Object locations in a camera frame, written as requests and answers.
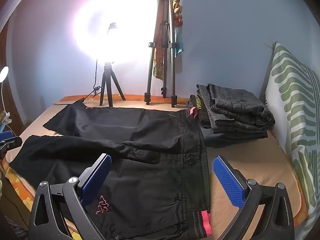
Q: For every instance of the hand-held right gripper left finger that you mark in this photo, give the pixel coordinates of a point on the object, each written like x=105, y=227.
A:
x=98, y=177

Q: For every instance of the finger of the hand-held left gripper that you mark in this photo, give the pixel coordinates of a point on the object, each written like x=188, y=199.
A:
x=6, y=135

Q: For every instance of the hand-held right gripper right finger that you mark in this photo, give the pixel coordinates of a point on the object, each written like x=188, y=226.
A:
x=228, y=182

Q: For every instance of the black pants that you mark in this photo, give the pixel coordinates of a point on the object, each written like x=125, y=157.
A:
x=150, y=130

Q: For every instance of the folded dark grey garment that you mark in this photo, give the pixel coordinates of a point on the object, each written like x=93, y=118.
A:
x=232, y=137

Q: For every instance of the white clip lamp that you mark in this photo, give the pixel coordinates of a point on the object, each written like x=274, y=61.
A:
x=3, y=70

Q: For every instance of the yellow black striped garment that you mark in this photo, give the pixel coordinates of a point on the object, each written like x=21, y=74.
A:
x=198, y=102

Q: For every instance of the orange floral bed sheet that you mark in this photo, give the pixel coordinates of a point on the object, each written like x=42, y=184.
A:
x=135, y=97

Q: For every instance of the small black tripod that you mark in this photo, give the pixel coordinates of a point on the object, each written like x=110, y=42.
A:
x=107, y=77

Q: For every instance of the green white patterned pillow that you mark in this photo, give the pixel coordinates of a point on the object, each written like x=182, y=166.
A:
x=295, y=92

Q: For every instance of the orange green patterned cloth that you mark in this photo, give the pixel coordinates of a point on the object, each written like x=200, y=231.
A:
x=159, y=65

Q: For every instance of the colourful hanging scarf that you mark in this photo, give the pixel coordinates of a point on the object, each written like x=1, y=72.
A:
x=179, y=42

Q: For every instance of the tall grey tripod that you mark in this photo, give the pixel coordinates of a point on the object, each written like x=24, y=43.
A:
x=162, y=7

